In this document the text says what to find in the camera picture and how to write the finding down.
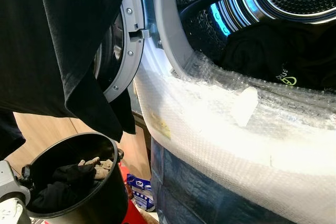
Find crumpled black clothes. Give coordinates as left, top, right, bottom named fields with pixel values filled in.
left=29, top=163, right=98, bottom=213

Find black garment with green logo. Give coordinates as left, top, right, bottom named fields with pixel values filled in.
left=218, top=19, right=336, bottom=91

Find black round laundry bucket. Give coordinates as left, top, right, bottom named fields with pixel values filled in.
left=24, top=132, right=130, bottom=224

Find white tape piece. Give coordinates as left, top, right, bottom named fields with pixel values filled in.
left=231, top=87, right=259, bottom=128

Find white front-load washing machine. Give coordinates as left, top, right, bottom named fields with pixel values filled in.
left=94, top=0, right=336, bottom=224

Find clear bubble wrap sheet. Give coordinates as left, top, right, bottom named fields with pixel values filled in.
left=134, top=40, right=336, bottom=224

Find blue and white package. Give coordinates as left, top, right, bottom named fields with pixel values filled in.
left=126, top=174, right=156, bottom=212

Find beige cloth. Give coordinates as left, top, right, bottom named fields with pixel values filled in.
left=79, top=157, right=119, bottom=180

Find grey round washer door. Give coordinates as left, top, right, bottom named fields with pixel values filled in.
left=94, top=0, right=150, bottom=103

